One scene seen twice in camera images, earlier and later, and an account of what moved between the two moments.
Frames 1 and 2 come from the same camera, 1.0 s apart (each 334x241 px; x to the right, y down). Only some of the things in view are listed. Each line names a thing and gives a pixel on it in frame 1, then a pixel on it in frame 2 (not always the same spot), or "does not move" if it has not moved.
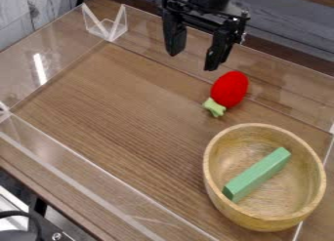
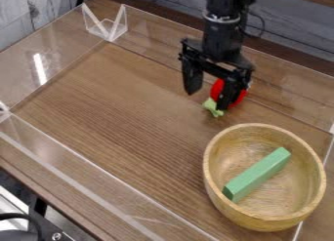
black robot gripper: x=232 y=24 to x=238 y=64
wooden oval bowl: x=263 y=177 does not move
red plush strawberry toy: x=227 y=92 does not move
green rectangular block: x=250 y=179 does not move
